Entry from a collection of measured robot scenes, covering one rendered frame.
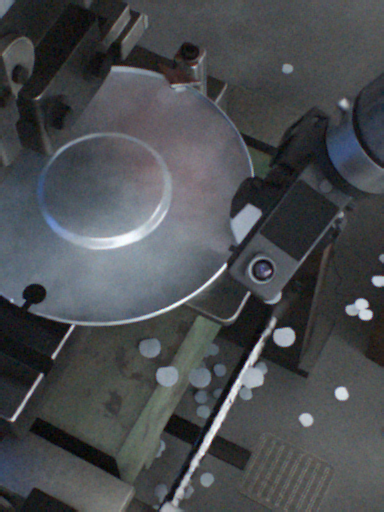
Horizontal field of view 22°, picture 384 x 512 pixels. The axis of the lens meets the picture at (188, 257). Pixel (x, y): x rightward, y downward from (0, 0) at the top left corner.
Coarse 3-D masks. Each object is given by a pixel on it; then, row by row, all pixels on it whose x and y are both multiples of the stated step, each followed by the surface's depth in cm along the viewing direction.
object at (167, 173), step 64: (128, 128) 100; (192, 128) 100; (0, 192) 97; (64, 192) 96; (128, 192) 96; (192, 192) 96; (0, 256) 93; (64, 256) 93; (128, 256) 93; (192, 256) 93; (64, 320) 90; (128, 320) 90
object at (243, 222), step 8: (264, 176) 91; (248, 208) 85; (256, 208) 85; (240, 216) 87; (248, 216) 87; (256, 216) 86; (232, 224) 89; (240, 224) 88; (248, 224) 88; (232, 232) 92; (240, 232) 90; (240, 240) 91
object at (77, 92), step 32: (0, 0) 72; (32, 0) 77; (64, 0) 82; (0, 32) 74; (32, 32) 79; (64, 32) 81; (96, 32) 83; (32, 64) 79; (64, 64) 80; (96, 64) 83; (32, 96) 78; (64, 96) 82; (32, 128) 82; (64, 128) 82; (0, 160) 84
